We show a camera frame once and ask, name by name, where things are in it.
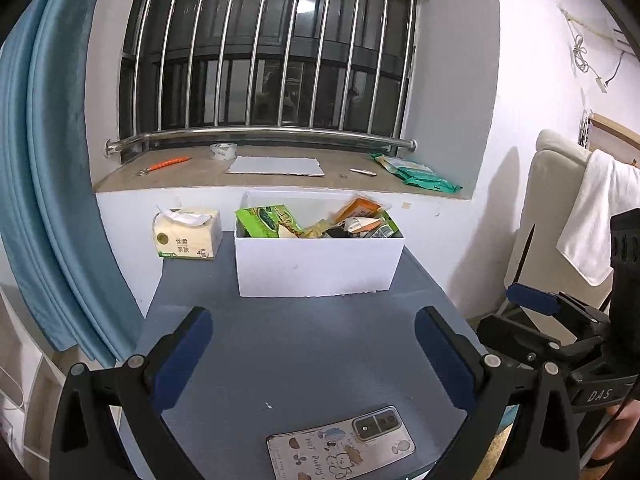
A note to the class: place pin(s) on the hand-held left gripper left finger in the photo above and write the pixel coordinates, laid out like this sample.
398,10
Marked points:
185,360

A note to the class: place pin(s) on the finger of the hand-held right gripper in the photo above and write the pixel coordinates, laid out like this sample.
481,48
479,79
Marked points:
525,337
532,299

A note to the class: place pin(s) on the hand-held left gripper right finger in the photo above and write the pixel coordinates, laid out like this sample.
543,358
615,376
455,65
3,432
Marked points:
445,360

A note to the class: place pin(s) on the white cardboard box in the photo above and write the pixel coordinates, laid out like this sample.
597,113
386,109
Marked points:
320,265

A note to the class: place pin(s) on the white towel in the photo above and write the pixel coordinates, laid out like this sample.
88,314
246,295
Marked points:
600,215

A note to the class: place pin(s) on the white chair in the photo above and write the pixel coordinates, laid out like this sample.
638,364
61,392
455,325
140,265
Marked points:
545,200

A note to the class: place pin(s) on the yellow tissue pack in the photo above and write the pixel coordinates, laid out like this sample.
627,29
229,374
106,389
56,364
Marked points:
187,240

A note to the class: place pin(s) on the green and white snack packet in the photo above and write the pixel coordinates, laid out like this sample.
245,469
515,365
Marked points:
390,229

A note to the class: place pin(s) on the smartphone with cartoon case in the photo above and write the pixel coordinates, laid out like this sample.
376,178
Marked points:
330,450

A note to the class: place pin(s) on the white shelf unit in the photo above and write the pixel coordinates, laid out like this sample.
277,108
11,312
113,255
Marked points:
35,400

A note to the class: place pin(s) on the green wet wipes packet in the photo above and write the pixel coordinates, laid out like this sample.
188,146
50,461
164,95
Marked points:
420,172

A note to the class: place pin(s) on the orange snack packet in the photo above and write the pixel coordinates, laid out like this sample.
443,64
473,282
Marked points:
362,207

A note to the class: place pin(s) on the orange beaded tool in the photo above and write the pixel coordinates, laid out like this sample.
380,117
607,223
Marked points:
167,163

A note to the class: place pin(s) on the small white stick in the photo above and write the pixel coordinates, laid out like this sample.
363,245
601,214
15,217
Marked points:
362,172

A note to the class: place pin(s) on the clear tape roll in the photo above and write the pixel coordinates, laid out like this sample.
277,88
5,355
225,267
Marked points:
223,151

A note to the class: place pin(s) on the grey cardboard sheet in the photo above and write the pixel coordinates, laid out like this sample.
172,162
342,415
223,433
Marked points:
275,166

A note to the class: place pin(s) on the blue curtain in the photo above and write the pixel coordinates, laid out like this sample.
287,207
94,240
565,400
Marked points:
55,185

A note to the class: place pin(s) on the steel window grille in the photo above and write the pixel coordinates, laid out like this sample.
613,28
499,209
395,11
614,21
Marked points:
250,133

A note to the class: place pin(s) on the wooden frame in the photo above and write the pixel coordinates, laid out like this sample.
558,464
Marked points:
615,130

